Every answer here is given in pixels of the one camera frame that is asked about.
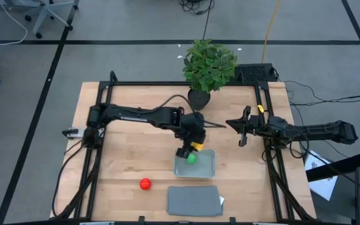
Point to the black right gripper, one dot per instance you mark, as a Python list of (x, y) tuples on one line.
[(255, 124)]

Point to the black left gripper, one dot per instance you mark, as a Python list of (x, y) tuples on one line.
[(194, 128)]

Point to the green toy produce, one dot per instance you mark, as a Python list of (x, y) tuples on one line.
[(191, 158)]

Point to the yellow toy corn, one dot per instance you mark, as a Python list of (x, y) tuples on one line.
[(197, 146)]

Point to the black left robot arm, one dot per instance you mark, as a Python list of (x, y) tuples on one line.
[(136, 114)]

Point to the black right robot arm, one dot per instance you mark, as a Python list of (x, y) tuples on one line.
[(317, 129)]

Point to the pale plastic tupperware container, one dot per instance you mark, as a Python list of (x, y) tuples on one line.
[(205, 167)]

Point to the yellow tape tag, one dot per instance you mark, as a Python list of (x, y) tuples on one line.
[(260, 108)]

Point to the grey cloth mat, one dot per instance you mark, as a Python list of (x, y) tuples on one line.
[(194, 201)]

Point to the black perforated box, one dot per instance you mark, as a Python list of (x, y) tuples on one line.
[(255, 73)]

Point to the red toy tomato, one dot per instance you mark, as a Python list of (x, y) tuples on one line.
[(145, 184)]

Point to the small white card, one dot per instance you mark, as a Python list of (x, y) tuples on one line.
[(221, 200)]

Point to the potted green plant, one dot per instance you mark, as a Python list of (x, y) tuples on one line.
[(209, 67)]

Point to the white paper sheet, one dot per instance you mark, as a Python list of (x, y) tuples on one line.
[(323, 187)]

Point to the grey office chair base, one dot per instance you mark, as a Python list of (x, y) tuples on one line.
[(47, 12)]

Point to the black metal table frame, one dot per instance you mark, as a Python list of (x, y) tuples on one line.
[(155, 83)]

